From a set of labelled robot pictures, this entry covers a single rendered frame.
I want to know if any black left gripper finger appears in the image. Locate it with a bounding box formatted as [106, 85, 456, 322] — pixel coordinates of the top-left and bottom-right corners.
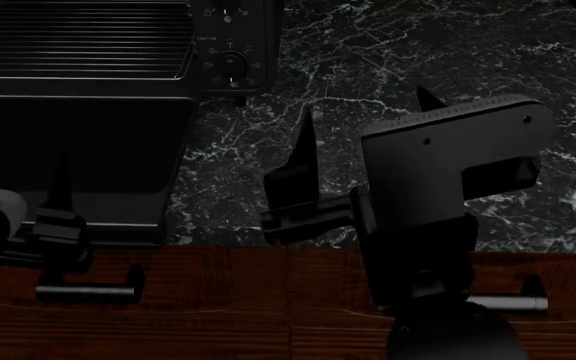
[30, 148, 95, 288]

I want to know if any black toaster oven door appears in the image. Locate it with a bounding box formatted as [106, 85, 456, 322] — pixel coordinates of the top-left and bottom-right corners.
[0, 94, 200, 252]

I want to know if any black function knob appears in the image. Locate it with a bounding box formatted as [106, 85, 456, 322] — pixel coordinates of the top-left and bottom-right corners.
[217, 49, 248, 75]

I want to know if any metal wire oven rack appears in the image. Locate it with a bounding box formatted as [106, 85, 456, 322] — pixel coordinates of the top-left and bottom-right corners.
[0, 0, 195, 81]

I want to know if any black bar drawer handle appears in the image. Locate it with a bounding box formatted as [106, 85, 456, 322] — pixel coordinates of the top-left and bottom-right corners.
[34, 263, 146, 306]
[466, 273, 549, 315]

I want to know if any dark wooden drawer front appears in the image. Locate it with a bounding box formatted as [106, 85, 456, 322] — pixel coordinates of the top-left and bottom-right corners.
[0, 245, 290, 360]
[287, 249, 576, 360]

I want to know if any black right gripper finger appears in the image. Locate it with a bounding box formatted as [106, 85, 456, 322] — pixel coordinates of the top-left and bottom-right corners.
[259, 107, 355, 247]
[415, 84, 450, 114]

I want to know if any black toaster oven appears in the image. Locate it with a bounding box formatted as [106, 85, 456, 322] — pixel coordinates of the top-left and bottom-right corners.
[0, 0, 285, 108]

